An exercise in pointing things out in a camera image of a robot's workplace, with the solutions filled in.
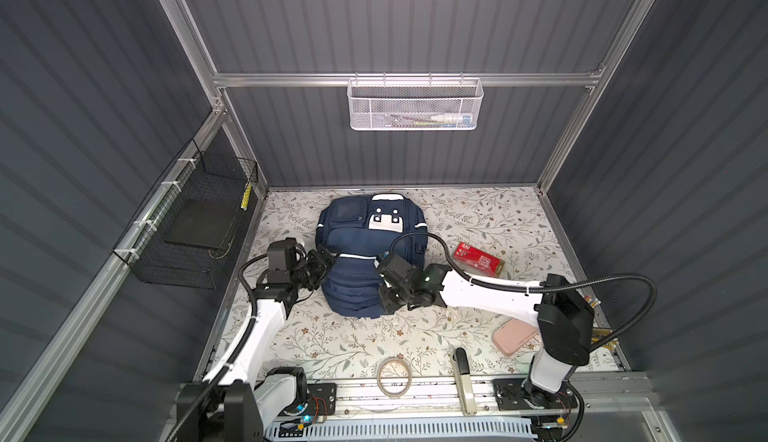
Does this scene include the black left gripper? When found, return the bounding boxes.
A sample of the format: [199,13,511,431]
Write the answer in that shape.
[290,244,340,292]

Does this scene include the navy blue student backpack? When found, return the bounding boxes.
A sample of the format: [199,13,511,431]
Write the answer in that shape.
[315,193,428,318]

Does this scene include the red card box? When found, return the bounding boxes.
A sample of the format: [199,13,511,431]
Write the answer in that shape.
[453,242,504,278]

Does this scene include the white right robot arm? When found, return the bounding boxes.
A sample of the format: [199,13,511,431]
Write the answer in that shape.
[374,252,594,408]

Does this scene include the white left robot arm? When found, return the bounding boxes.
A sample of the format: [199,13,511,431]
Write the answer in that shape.
[166,237,339,441]

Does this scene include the clear tape roll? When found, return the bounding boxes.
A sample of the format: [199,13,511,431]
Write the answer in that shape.
[376,357,413,399]

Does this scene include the beige stapler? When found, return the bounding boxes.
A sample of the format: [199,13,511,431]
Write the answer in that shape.
[451,347,477,416]

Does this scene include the pink pencil case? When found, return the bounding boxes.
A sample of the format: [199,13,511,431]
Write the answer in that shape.
[491,319,539,356]

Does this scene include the coloured pencils bundle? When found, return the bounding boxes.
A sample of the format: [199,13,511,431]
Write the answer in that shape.
[584,295,625,352]

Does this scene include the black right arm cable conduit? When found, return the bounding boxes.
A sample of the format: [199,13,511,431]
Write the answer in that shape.
[388,231,658,353]

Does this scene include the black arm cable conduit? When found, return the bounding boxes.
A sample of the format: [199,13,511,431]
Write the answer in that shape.
[164,254,271,442]
[388,231,658,353]

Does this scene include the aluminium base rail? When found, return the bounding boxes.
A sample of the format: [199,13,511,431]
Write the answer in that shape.
[310,372,659,418]

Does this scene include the black wire basket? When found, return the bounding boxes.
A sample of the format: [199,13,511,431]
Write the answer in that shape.
[113,144,259,290]

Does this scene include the white wire mesh basket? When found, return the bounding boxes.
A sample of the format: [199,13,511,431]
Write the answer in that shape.
[346,76,484,131]

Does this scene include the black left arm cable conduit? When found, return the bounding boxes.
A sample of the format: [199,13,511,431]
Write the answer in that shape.
[164,254,271,442]

